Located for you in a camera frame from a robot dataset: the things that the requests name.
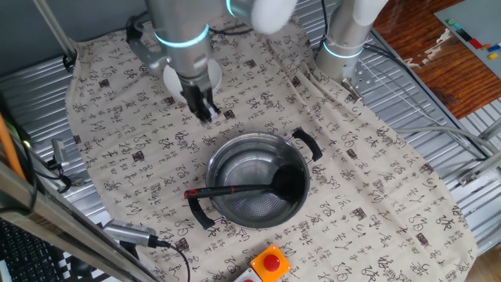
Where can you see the beige calligraphy tablecloth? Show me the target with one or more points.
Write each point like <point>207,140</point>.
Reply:
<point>352,196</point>

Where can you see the orange toy brick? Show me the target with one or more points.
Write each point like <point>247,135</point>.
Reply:
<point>486,46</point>

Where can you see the black keyboard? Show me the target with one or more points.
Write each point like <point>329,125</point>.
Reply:
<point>23,258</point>

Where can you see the black white marker board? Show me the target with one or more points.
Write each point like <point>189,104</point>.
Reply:
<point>102,274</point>

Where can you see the blue toy brick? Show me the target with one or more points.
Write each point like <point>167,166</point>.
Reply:
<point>494,48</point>

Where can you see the orange tube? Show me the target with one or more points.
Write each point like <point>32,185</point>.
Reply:
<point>8,149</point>

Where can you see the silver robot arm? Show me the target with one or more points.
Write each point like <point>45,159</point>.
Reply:
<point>184,58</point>

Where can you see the camera ball mount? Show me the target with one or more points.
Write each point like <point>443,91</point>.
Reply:
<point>65,183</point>

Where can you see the white ceramic bowl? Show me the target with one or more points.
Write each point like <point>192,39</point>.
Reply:
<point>216,78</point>

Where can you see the small grey camera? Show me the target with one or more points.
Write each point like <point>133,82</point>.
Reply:
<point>59,150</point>

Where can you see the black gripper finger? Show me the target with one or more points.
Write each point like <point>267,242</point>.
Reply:
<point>200,113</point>
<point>213,109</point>

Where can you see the brown wooden table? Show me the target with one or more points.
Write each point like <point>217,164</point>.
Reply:
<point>450,78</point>

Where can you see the aluminium frame bar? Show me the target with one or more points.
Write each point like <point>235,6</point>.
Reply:
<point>58,231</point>

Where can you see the black pole clamp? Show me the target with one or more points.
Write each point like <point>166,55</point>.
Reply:
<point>68,62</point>

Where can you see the orange box with red button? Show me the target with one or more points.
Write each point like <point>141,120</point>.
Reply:
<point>271,262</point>

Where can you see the grey board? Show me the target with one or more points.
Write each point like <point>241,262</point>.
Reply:
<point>481,19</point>

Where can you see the yellow toy brick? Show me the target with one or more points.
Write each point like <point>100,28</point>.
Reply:
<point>492,56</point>

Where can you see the grey box raised red button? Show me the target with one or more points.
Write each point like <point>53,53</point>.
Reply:
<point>248,277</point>

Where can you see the silver ribbed camera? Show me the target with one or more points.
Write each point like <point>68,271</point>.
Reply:
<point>129,232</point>

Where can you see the black computer mouse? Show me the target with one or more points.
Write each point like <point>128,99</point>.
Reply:
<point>82,268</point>

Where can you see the aluminium bracket bar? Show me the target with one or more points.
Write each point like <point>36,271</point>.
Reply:
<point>481,166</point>
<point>491,129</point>

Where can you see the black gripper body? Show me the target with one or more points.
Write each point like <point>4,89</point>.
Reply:
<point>195,94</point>

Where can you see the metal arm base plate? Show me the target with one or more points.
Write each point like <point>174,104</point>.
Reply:
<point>362,78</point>

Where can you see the black ladle with red tip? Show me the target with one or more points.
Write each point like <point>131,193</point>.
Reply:
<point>289,182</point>

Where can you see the grey metal pole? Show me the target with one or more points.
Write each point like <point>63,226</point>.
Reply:
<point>55,27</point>

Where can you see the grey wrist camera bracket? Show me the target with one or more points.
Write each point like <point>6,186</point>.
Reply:
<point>146,56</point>

